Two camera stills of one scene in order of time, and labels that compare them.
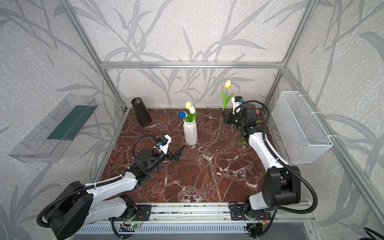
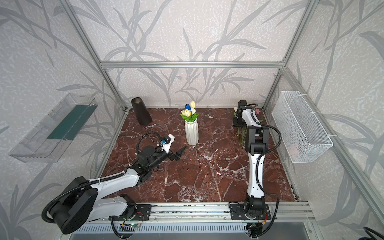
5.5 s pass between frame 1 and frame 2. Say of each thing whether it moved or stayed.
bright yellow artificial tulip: moved
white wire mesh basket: stayed
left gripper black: stayed
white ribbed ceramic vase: stayed
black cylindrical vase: stayed
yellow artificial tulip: moved
